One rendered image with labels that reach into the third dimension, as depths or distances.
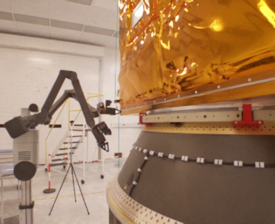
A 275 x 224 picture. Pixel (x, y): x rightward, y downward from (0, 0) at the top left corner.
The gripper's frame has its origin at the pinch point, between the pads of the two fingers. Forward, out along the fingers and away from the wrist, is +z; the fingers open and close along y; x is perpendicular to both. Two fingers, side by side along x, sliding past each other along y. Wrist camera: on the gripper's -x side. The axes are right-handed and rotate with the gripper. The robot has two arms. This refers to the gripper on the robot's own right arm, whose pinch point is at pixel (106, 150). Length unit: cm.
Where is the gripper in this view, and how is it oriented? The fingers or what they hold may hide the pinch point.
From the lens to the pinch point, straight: 155.1
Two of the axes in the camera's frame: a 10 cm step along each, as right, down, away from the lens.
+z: 4.6, 8.8, 1.4
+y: -3.9, 0.6, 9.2
